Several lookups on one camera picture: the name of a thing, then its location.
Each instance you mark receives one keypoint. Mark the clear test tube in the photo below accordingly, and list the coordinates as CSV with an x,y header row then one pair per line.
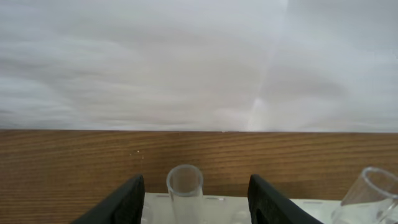
x,y
367,199
185,205

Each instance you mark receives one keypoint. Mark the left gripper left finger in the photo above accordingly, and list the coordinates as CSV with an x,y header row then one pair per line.
x,y
124,205

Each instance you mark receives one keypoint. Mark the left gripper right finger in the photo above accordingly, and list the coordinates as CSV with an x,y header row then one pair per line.
x,y
270,208

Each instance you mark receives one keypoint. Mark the white test tube rack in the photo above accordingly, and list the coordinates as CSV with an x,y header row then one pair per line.
x,y
224,211

